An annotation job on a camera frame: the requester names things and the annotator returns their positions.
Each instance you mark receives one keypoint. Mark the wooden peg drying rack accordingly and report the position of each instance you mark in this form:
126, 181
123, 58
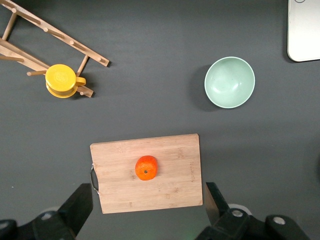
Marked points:
15, 53

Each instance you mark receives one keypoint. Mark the cream bear print tray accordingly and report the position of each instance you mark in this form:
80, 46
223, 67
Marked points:
305, 30

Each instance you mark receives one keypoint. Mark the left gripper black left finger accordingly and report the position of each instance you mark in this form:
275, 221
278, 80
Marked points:
75, 212

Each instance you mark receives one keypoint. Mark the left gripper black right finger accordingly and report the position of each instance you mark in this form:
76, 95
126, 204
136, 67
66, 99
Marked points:
220, 212

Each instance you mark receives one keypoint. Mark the orange mandarin fruit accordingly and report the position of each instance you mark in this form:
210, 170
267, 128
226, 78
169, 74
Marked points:
146, 168

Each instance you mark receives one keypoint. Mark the yellow cup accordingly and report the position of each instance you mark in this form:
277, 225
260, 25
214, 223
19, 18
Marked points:
61, 80

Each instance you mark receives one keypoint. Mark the bamboo cutting board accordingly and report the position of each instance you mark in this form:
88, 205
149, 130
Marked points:
170, 190

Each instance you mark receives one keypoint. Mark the mint green bowl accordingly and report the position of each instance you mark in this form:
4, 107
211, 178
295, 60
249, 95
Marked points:
229, 82

